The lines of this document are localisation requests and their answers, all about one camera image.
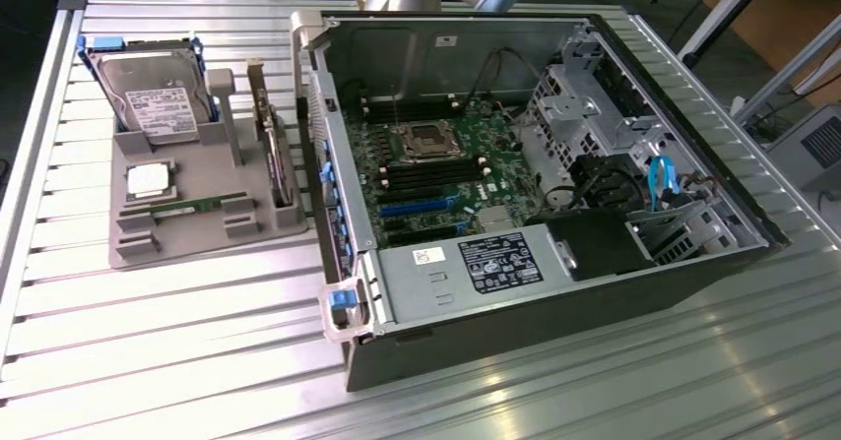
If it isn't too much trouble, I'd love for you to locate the silver metal disk bay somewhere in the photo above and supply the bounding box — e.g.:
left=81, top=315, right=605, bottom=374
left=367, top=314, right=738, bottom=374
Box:
left=529, top=22, right=692, bottom=165

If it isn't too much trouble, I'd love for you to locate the green RAM stick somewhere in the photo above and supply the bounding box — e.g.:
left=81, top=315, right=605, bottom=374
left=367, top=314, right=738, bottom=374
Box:
left=120, top=198, right=250, bottom=217

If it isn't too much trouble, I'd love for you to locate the green motherboard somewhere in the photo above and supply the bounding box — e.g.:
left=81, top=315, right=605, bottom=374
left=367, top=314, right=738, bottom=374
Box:
left=346, top=91, right=547, bottom=248

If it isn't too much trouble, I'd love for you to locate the black thin wire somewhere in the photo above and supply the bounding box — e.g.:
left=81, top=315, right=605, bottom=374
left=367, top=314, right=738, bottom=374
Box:
left=467, top=47, right=541, bottom=107

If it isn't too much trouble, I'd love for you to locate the blue SATA wire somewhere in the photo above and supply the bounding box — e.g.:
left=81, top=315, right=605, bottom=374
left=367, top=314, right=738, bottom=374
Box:
left=645, top=155, right=681, bottom=213

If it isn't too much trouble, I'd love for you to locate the silver CPU chip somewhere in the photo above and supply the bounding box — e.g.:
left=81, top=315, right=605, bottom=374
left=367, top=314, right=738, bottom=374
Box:
left=125, top=164, right=175, bottom=198

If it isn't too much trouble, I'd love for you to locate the grey computer tower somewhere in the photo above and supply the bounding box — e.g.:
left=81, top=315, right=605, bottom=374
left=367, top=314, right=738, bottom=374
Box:
left=761, top=102, right=841, bottom=195

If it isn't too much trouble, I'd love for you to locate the silver power supply unit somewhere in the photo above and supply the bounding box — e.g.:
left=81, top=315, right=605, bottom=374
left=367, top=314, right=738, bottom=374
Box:
left=372, top=223, right=574, bottom=326

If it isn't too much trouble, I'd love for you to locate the CPU socket with metal frame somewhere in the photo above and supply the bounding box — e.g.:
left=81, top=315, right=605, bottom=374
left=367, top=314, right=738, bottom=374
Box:
left=387, top=120, right=462, bottom=163

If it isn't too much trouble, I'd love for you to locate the white desk with wooden top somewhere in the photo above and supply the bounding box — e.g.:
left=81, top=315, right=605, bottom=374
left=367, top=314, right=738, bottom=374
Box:
left=561, top=0, right=841, bottom=80

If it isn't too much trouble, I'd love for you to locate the black air shroud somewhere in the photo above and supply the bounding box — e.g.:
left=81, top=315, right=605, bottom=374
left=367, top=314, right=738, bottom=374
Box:
left=545, top=207, right=657, bottom=283

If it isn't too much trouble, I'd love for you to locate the open black PC case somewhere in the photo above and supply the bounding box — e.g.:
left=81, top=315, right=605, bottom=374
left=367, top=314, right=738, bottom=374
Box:
left=290, top=10, right=792, bottom=393

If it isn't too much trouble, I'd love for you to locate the grey parts rack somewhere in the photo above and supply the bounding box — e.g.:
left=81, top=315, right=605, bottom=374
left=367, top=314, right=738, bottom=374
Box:
left=108, top=69, right=308, bottom=271

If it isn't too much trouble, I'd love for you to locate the hard disk in blue carrier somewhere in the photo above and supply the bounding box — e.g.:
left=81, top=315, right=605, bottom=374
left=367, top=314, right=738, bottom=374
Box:
left=75, top=35, right=218, bottom=147

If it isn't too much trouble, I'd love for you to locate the black power wire bundle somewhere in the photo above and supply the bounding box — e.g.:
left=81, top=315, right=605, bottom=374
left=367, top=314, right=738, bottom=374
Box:
left=565, top=156, right=649, bottom=211

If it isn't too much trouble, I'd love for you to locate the graphics card with metal bracket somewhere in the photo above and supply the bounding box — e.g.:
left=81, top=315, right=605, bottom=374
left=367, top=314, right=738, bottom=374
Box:
left=246, top=57, right=296, bottom=210

